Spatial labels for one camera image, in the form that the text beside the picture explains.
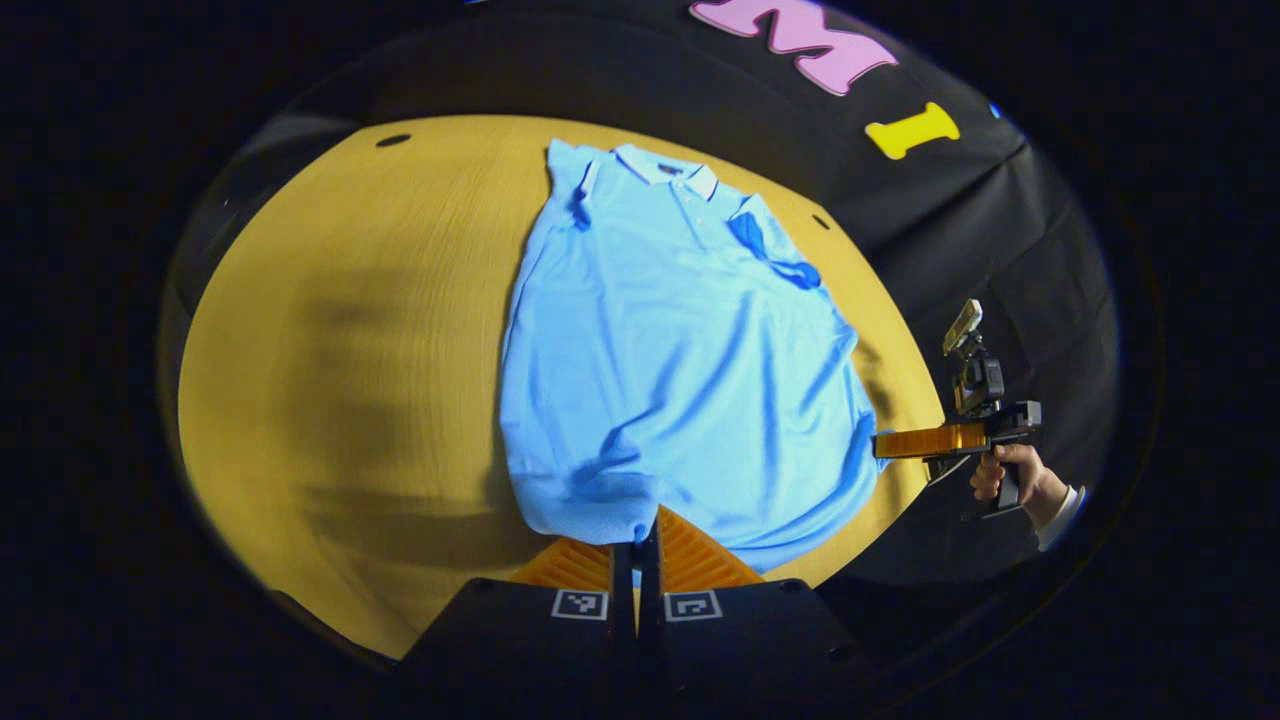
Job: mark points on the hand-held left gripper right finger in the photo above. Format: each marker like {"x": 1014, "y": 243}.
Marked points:
{"x": 648, "y": 590}

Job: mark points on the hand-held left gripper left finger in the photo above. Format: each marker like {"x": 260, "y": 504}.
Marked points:
{"x": 621, "y": 580}

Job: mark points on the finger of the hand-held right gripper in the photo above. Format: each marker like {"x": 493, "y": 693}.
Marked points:
{"x": 930, "y": 440}

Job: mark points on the light blue T-shirt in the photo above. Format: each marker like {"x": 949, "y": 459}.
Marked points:
{"x": 680, "y": 360}

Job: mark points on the black backdrop cloth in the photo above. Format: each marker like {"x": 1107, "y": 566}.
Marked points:
{"x": 950, "y": 220}

